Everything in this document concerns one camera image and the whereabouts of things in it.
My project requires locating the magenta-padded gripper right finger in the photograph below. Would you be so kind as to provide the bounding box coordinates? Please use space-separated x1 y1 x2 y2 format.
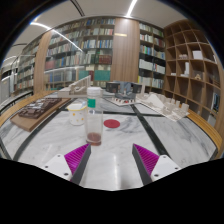
131 143 183 187

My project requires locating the glass-fronted bookshelf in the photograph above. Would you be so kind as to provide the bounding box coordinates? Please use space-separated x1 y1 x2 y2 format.
13 36 44 96

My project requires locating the straight ceiling light strip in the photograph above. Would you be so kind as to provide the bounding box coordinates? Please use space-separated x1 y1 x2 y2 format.
125 0 138 18

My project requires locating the narrow bookshelf with books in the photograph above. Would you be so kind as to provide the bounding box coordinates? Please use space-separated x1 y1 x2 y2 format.
138 21 167 94

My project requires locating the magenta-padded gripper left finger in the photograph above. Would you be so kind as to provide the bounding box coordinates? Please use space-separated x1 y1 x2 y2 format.
42 143 92 186

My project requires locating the large white city model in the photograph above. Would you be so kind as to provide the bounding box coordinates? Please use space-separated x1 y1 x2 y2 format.
136 91 191 123

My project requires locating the white cup with yellow rim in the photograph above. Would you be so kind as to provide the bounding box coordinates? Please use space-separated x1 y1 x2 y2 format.
67 102 88 126

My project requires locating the flat round red coaster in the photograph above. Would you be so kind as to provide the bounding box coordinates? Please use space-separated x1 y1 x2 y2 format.
103 118 121 129

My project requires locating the brown model on wooden board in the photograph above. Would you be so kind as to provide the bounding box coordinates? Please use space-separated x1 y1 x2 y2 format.
9 97 73 133

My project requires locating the wide bookshelf with books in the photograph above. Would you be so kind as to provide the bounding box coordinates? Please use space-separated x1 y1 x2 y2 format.
43 17 116 92

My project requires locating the wooden cubby shelf unit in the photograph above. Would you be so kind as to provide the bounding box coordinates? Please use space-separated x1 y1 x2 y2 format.
163 19 224 134

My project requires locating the clear bottle with green label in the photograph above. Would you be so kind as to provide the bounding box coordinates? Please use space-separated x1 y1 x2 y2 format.
84 86 104 147

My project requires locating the small white flat model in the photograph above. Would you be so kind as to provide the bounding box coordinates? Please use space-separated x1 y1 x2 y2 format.
111 94 139 107

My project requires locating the white stepped architectural model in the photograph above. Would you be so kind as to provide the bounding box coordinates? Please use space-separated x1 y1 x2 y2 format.
57 75 93 99

